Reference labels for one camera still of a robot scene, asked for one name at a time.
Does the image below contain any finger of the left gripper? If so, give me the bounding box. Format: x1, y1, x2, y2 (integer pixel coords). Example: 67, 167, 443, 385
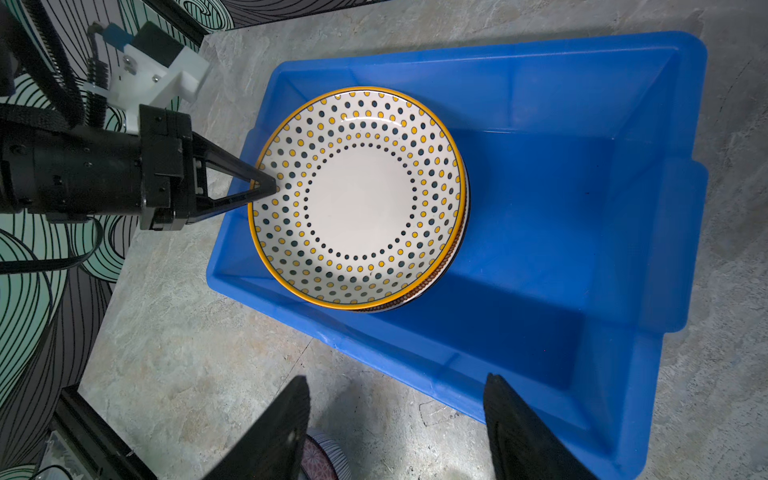
192, 133, 276, 186
191, 184, 277, 223

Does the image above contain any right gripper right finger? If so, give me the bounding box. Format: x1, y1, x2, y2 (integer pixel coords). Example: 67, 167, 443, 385
483, 374, 595, 480

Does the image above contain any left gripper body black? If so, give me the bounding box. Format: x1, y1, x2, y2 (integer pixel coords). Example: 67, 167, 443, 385
1, 105, 207, 230

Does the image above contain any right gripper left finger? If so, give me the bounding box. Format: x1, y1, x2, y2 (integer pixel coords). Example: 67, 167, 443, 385
204, 376, 310, 480

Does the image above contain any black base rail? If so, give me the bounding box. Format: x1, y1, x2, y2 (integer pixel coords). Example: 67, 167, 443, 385
33, 386, 156, 479

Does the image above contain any yellow rim dotted plate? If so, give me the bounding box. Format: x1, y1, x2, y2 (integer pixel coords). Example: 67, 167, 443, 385
248, 87, 467, 311

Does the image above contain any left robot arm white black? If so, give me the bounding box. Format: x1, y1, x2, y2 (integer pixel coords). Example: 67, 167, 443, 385
1, 1, 277, 280

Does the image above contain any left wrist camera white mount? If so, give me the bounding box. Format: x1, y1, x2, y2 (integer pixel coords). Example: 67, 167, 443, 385
83, 22, 210, 134

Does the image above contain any yellow rim patterned plate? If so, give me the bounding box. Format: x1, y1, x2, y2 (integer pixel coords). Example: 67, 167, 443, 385
360, 177, 471, 313

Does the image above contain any blue plastic bin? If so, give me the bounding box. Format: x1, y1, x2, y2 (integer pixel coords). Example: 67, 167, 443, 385
206, 31, 708, 479

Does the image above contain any blue white floral bowl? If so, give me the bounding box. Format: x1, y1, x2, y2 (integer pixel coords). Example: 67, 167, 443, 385
299, 428, 353, 480

